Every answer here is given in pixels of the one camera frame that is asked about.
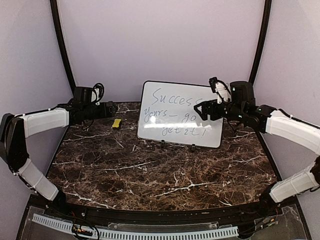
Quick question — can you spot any white slotted cable duct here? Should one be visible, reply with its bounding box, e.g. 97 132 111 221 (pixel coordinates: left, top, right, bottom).
31 213 239 240

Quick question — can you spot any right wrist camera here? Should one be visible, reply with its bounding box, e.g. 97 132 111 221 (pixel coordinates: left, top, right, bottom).
209 77 231 104

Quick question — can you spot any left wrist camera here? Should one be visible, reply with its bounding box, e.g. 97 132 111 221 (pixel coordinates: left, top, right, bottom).
91 82 105 106

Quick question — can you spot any white whiteboard black frame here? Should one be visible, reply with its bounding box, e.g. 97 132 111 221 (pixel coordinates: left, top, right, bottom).
137 80 223 148

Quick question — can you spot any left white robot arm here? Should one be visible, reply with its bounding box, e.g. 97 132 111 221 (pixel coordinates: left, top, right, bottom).
0 83 118 218

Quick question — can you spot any right black frame post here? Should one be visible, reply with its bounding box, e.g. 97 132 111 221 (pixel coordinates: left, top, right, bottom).
248 0 272 85

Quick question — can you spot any black front rail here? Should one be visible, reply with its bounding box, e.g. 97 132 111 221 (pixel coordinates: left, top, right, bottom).
44 199 283 227

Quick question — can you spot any black frame post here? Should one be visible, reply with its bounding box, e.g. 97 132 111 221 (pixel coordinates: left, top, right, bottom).
248 0 272 85
49 0 76 93

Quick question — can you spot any left black frame post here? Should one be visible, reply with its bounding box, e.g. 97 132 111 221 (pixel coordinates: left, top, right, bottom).
49 0 76 93

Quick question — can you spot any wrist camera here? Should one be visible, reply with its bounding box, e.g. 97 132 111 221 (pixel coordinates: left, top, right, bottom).
91 82 105 106
209 77 231 104

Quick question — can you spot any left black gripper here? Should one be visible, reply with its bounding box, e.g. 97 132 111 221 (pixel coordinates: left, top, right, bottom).
82 101 117 120

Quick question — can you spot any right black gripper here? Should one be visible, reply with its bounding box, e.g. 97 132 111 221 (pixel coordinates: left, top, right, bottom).
194 98 246 122

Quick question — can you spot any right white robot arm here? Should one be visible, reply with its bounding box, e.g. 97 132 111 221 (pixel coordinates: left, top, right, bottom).
193 77 320 217

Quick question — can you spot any yellow black eraser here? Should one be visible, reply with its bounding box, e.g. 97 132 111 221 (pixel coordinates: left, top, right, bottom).
112 118 122 130

